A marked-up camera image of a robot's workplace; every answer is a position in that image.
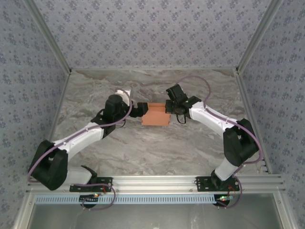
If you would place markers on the orange paper box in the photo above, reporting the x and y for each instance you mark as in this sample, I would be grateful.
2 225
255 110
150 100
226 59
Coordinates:
155 119

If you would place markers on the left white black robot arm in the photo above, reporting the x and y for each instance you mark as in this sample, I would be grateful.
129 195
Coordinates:
78 140

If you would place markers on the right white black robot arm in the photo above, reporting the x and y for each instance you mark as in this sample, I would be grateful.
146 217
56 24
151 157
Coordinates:
209 119

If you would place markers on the small black electronics board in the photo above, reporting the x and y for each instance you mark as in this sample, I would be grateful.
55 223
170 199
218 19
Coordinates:
224 200
89 198

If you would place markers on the grey metal panel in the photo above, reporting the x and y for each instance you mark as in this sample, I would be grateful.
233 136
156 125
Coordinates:
152 217

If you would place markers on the aluminium table side rail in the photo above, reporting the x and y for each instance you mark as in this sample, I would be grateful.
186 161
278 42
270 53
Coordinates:
58 112
250 114

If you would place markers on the long aluminium base rail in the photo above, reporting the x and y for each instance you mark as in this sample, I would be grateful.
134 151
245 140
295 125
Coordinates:
152 182

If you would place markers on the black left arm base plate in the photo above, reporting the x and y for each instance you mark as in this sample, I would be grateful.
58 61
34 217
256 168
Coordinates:
104 182

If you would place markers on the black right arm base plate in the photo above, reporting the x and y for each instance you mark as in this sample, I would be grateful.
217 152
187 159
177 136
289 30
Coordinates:
203 183

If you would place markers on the aluminium frame post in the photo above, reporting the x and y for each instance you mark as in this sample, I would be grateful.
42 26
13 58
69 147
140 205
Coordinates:
51 35
257 35

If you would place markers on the aluminium frame leg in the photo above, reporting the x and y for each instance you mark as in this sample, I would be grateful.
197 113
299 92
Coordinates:
282 210
23 210

